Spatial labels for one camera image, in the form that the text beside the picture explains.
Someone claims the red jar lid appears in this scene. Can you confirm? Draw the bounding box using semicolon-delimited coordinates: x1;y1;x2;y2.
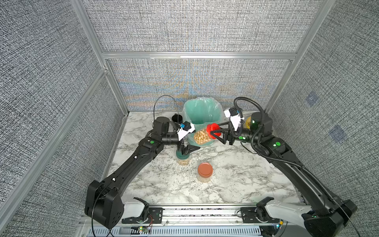
206;123;222;140

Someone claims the orange-lidded peanut jar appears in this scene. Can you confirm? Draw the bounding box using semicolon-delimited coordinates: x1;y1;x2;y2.
197;163;213;183

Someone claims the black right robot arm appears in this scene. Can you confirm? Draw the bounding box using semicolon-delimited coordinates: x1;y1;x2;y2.
206;112;357;237

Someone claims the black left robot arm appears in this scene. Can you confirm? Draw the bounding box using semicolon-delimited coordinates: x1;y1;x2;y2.
84;117;199;230

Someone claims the green-lidded peanut jar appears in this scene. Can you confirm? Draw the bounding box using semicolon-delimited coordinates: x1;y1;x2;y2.
176;152;190;166

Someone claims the yellow-rimmed bamboo steamer basket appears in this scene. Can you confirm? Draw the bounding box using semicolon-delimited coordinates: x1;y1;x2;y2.
244;116;251;129

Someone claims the black mug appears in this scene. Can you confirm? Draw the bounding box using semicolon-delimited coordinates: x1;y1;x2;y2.
171;114;183;123

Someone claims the clear plastic bin liner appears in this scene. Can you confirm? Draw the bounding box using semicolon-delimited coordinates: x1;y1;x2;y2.
182;97;226;148

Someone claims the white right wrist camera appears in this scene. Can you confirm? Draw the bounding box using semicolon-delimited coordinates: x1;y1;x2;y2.
224;107;244;131

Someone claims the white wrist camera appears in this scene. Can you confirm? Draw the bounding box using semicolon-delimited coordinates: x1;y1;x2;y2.
177;121;195;141
224;107;244;131

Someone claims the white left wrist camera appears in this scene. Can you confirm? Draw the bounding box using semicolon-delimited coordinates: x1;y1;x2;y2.
177;121;195;141

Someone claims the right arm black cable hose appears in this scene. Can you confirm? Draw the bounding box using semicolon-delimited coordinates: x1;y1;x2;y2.
233;96;353;237

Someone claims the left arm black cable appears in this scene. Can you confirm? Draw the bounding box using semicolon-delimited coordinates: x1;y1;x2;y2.
152;94;180;121

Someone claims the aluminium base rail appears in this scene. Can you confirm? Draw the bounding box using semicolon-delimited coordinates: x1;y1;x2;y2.
74;203;308;237

